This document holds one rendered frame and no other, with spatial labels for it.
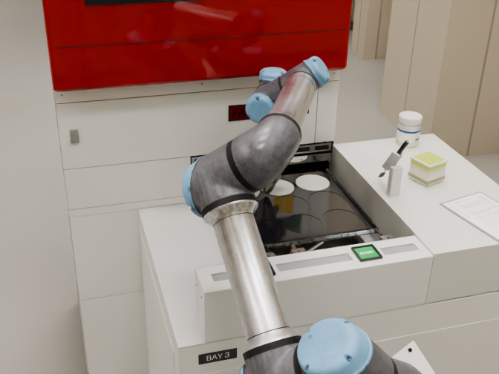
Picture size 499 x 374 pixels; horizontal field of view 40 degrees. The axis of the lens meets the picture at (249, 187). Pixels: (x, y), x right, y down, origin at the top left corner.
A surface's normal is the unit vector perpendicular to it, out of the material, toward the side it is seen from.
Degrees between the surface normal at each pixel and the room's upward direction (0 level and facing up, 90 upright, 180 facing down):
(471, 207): 0
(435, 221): 0
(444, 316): 90
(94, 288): 90
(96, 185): 90
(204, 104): 90
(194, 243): 0
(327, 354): 34
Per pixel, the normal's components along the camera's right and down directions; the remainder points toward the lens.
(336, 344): -0.51, -0.66
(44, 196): 0.02, -0.88
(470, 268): 0.28, 0.47
